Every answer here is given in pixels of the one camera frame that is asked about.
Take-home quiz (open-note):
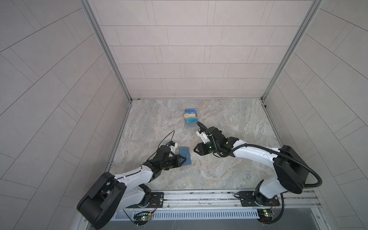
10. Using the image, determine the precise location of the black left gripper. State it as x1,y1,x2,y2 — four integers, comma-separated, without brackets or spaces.
159,155,187,171

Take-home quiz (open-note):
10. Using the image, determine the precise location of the blue-grey card holder wallet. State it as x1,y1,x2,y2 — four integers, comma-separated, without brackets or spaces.
179,147,192,166

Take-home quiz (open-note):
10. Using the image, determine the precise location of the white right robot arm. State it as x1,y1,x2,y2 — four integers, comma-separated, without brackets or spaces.
194,127,309,199

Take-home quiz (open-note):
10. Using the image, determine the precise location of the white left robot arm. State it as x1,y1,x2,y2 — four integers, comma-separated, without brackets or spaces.
77,141,186,230

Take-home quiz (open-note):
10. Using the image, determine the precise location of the teal VIP card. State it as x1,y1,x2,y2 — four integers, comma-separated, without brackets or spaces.
185,117,198,125

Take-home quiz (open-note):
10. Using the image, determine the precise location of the dark blue VIP card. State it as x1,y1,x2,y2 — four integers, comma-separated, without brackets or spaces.
185,109,197,114

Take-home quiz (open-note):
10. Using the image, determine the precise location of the white vent grille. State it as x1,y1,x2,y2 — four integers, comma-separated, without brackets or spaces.
113,209,261,221

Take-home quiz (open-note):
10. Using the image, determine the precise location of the left circuit board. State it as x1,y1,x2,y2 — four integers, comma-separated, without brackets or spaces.
133,211,153,226

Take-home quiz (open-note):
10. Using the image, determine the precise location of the circuit board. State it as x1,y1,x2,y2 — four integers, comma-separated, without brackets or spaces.
257,209,275,223
133,211,153,226

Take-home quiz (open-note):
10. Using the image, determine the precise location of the right circuit board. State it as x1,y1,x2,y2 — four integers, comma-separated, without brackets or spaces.
257,209,275,223

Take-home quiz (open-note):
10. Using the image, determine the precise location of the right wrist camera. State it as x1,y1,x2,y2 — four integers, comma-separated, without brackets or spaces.
196,129,211,144

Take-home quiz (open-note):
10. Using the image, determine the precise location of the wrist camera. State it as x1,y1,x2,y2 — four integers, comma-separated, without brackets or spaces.
196,129,211,144
167,141,178,154

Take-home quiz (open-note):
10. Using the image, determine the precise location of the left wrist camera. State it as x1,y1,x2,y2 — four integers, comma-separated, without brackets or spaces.
167,141,178,154

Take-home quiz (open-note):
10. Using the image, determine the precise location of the thin black camera cable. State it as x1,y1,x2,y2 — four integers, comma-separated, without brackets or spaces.
146,130,175,162

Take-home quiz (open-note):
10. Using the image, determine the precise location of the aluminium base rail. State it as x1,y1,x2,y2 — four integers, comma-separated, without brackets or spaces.
120,189,321,212

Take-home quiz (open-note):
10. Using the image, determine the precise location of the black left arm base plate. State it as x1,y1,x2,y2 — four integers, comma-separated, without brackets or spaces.
127,192,164,209

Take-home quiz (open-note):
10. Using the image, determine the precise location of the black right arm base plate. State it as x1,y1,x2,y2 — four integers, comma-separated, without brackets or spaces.
234,191,280,207

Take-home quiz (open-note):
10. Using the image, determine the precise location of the black corrugated cable conduit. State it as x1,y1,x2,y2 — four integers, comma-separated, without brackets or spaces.
196,121,323,188

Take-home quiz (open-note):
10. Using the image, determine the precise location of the left aluminium corner post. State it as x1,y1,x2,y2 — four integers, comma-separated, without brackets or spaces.
80,0,133,104

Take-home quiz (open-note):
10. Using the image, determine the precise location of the aluminium corner post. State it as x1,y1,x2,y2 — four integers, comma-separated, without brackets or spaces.
261,0,324,101
80,0,133,104

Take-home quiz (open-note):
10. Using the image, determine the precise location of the right aluminium corner post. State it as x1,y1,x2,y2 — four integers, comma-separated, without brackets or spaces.
261,0,324,101

